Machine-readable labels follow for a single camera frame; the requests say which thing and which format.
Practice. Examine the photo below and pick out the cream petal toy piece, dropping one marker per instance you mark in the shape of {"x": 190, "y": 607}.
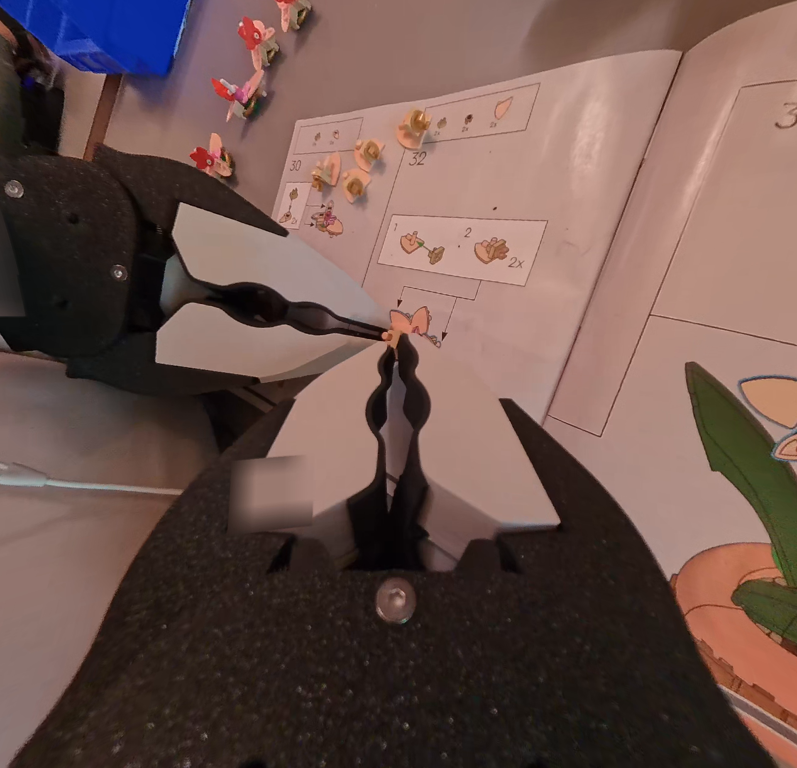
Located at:
{"x": 325, "y": 170}
{"x": 368, "y": 153}
{"x": 356, "y": 186}
{"x": 412, "y": 127}

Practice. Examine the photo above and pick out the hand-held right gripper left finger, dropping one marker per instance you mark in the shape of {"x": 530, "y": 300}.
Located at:
{"x": 330, "y": 419}

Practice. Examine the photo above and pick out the blue plastic crate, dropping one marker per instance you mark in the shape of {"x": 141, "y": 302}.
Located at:
{"x": 93, "y": 15}

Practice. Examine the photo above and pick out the grey desk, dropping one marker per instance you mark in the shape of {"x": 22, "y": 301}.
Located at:
{"x": 436, "y": 15}

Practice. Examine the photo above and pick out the small tan toy brick piece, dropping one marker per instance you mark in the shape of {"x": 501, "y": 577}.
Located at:
{"x": 393, "y": 337}

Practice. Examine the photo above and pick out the red pink toy flower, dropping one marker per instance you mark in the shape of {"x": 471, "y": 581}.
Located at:
{"x": 240, "y": 96}

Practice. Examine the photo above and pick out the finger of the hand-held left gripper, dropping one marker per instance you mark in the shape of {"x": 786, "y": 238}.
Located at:
{"x": 249, "y": 251}
{"x": 249, "y": 351}

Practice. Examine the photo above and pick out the open instruction booklet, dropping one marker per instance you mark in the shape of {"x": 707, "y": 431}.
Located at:
{"x": 591, "y": 220}

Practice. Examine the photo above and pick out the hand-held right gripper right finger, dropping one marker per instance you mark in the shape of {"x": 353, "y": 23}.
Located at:
{"x": 479, "y": 457}

